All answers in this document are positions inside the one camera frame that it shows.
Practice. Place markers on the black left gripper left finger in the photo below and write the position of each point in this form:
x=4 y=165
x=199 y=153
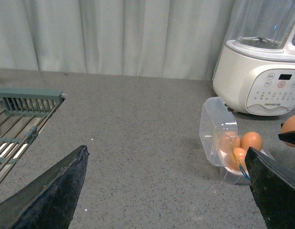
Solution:
x=49 y=201

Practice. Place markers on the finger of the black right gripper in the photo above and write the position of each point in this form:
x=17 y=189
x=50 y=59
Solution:
x=273 y=189

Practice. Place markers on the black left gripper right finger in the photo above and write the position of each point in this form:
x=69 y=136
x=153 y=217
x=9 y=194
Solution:
x=287 y=137

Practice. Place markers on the brown egg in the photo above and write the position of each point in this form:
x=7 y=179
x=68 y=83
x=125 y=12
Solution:
x=241 y=154
x=228 y=141
x=289 y=125
x=251 y=139

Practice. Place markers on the clear plastic egg box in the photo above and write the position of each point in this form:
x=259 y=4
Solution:
x=215 y=120

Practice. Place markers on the blue rubber band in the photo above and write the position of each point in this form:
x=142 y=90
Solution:
x=246 y=175

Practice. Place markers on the yellow rubber band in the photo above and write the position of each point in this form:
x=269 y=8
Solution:
x=237 y=161

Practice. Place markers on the white Joyoung blender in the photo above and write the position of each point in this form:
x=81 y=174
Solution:
x=255 y=72

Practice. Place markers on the green metal sink rack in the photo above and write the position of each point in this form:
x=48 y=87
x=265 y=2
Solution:
x=23 y=114

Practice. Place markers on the white curtain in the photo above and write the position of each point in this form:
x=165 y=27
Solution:
x=157 y=38

